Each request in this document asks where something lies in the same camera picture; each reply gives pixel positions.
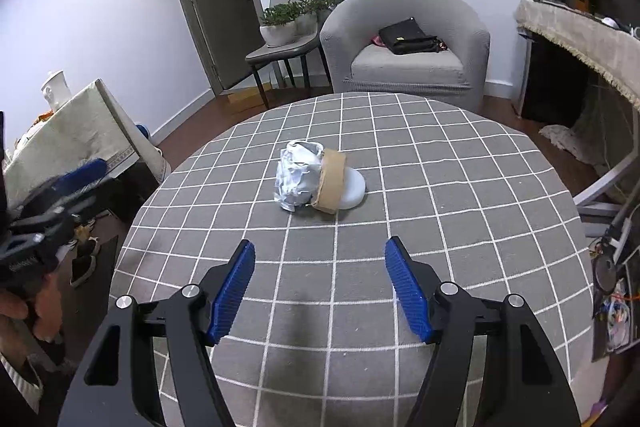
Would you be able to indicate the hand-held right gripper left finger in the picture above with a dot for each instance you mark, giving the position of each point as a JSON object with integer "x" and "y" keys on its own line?
{"x": 232, "y": 292}

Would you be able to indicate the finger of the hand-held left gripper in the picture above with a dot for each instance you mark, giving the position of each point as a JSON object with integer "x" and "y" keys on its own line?
{"x": 80, "y": 174}

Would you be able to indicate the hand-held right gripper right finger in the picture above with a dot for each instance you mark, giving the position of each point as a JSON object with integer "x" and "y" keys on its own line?
{"x": 407, "y": 292}

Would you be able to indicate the white wet wipes pack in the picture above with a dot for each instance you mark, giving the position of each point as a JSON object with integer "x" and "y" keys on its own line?
{"x": 354, "y": 192}

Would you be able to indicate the paper ball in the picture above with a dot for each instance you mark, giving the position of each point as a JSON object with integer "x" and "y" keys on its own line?
{"x": 295, "y": 182}

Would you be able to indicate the brown cardboard tape roll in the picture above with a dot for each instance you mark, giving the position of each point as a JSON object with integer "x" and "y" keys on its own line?
{"x": 330, "y": 187}

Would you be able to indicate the person's left hand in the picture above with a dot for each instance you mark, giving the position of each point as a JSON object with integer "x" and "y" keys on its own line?
{"x": 12, "y": 307}

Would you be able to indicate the beige patterned tablecloth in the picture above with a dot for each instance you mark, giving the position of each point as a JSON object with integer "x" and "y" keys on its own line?
{"x": 85, "y": 127}

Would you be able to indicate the pair of dark shoes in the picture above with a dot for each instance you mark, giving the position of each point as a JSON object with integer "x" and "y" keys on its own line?
{"x": 82, "y": 264}

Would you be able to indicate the small blue object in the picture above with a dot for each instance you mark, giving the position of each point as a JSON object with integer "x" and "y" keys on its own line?
{"x": 143, "y": 132}

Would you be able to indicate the white kettle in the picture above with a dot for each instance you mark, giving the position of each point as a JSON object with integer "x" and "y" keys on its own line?
{"x": 55, "y": 89}

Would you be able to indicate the grey checked tablecloth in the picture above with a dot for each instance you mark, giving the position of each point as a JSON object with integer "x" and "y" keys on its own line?
{"x": 450, "y": 187}

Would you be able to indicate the grey door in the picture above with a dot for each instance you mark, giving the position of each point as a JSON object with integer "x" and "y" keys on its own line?
{"x": 210, "y": 17}

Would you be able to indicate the white cloth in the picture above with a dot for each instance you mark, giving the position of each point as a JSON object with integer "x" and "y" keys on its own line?
{"x": 570, "y": 139}

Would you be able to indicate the potted plant white pot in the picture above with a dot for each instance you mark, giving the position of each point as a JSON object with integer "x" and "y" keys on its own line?
{"x": 277, "y": 36}
{"x": 306, "y": 23}

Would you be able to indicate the pink cloth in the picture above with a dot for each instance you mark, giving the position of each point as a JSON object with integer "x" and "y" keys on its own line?
{"x": 377, "y": 42}

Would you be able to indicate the black bag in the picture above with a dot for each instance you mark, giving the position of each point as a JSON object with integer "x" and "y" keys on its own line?
{"x": 405, "y": 36}

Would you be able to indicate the grey armchair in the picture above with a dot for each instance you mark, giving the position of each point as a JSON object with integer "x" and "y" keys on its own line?
{"x": 450, "y": 22}

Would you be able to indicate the beige fringed desk cloth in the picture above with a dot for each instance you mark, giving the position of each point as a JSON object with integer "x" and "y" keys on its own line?
{"x": 575, "y": 32}

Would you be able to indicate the white computer mouse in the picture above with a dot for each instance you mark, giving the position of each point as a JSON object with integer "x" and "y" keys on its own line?
{"x": 611, "y": 22}

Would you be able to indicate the white desk frame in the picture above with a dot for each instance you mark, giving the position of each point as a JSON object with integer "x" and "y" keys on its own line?
{"x": 605, "y": 187}

